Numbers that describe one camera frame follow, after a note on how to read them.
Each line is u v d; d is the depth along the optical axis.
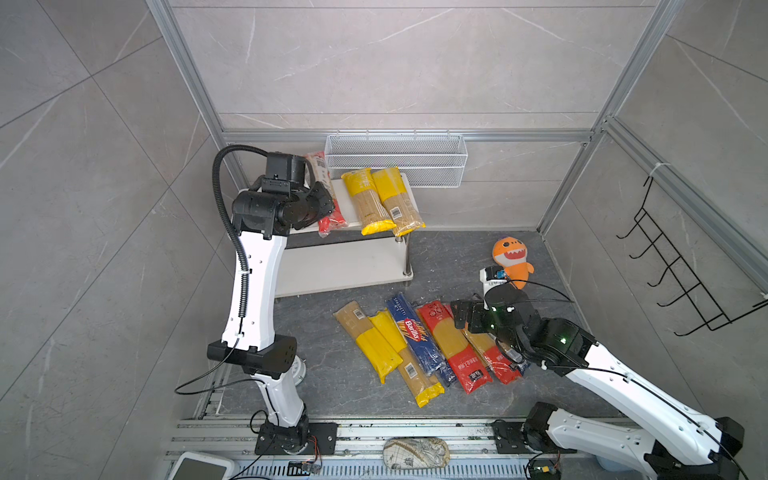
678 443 0.39
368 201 0.75
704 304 0.62
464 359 0.81
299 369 0.81
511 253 1.02
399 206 0.74
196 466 0.67
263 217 0.42
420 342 0.84
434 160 1.01
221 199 0.44
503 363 0.81
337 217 0.64
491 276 0.60
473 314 0.61
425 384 0.80
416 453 0.69
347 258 1.04
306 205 0.54
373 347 0.86
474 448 0.73
